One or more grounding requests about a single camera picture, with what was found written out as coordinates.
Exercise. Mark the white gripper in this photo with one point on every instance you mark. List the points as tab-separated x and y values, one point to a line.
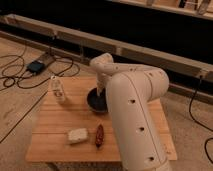
102	79

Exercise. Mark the dark ceramic bowl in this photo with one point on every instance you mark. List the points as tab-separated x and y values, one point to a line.
97	102

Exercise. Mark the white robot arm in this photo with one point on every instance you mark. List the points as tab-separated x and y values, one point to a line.
124	91

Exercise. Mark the clear plastic water bottle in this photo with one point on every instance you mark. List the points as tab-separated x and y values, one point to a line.
57	89

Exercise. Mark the red brown snack packet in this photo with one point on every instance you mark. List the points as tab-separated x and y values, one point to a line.
99	136

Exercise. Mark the white sponge block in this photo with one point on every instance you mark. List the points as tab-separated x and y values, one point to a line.
77	135

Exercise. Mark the blue power adapter box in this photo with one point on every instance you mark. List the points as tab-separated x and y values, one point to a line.
35	67

